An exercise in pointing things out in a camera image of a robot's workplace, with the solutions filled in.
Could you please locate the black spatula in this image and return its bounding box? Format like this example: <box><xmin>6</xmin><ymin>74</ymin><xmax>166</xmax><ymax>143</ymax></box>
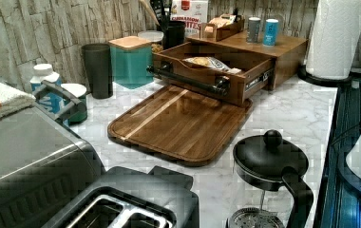
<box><xmin>149</xmin><ymin>0</ymin><xmax>172</xmax><ymax>31</ymax></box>

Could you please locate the stainless steel toaster oven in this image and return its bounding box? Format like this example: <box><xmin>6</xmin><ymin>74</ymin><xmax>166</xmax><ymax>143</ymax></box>
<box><xmin>0</xmin><ymin>82</ymin><xmax>105</xmax><ymax>228</ymax></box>

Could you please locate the teal canister wooden lid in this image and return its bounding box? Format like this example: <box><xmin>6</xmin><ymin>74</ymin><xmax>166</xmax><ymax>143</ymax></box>
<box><xmin>108</xmin><ymin>36</ymin><xmax>153</xmax><ymax>89</ymax></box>

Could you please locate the white paper towel roll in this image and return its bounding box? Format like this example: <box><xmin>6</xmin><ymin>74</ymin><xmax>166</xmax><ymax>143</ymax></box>
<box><xmin>306</xmin><ymin>0</ymin><xmax>361</xmax><ymax>81</ymax></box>

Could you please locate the wooden cutting board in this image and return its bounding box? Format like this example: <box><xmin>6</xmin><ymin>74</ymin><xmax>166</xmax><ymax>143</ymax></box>
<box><xmin>107</xmin><ymin>85</ymin><xmax>253</xmax><ymax>166</ymax></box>

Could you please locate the wooden drawer box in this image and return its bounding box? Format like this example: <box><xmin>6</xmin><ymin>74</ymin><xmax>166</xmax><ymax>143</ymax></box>
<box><xmin>147</xmin><ymin>31</ymin><xmax>308</xmax><ymax>106</ymax></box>

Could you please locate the black paper towel holder base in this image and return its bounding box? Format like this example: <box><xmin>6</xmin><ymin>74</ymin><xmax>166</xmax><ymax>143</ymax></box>
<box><xmin>297</xmin><ymin>65</ymin><xmax>352</xmax><ymax>87</ymax></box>

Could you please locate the small wooden tray organizer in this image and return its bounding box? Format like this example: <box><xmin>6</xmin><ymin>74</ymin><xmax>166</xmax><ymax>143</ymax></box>
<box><xmin>199</xmin><ymin>14</ymin><xmax>245</xmax><ymax>41</ymax></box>

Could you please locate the white blue supplement bottle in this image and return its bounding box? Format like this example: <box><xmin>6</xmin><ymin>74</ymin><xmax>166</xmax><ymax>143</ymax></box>
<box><xmin>29</xmin><ymin>64</ymin><xmax>64</xmax><ymax>114</ymax></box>

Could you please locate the green jar white lid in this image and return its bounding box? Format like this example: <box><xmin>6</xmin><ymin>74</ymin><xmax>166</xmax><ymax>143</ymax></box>
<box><xmin>60</xmin><ymin>83</ymin><xmax>88</xmax><ymax>124</ymax></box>

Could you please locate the cinnamon cereal box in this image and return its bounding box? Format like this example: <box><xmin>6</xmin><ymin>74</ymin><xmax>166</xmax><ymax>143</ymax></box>
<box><xmin>171</xmin><ymin>0</ymin><xmax>209</xmax><ymax>37</ymax></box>

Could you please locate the grey spice shaker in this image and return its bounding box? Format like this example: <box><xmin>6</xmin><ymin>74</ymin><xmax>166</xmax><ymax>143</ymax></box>
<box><xmin>246</xmin><ymin>17</ymin><xmax>260</xmax><ymax>43</ymax></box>

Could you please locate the wooden spoon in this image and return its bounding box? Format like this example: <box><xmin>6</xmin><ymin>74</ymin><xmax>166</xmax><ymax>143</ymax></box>
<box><xmin>138</xmin><ymin>0</ymin><xmax>160</xmax><ymax>26</ymax></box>

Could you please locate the blue spice shaker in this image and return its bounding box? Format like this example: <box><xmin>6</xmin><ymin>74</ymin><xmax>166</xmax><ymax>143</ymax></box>
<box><xmin>262</xmin><ymin>18</ymin><xmax>278</xmax><ymax>47</ymax></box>

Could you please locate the black toaster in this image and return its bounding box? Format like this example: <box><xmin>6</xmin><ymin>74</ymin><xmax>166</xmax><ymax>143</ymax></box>
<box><xmin>42</xmin><ymin>166</ymin><xmax>200</xmax><ymax>228</ymax></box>

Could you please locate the black utensil holder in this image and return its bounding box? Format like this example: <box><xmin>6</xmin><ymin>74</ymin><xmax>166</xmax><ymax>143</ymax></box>
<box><xmin>162</xmin><ymin>21</ymin><xmax>185</xmax><ymax>49</ymax></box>

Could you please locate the glass jar white lid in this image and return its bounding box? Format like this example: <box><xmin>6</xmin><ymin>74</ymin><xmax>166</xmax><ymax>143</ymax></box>
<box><xmin>137</xmin><ymin>30</ymin><xmax>163</xmax><ymax>53</ymax></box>

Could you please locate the dark grey tumbler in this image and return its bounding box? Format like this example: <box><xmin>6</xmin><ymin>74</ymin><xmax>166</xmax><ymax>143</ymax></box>
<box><xmin>82</xmin><ymin>44</ymin><xmax>113</xmax><ymax>99</ymax></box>

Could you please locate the black french press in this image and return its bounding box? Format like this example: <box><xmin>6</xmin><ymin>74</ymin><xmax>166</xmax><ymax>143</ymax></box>
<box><xmin>225</xmin><ymin>129</ymin><xmax>314</xmax><ymax>228</ymax></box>

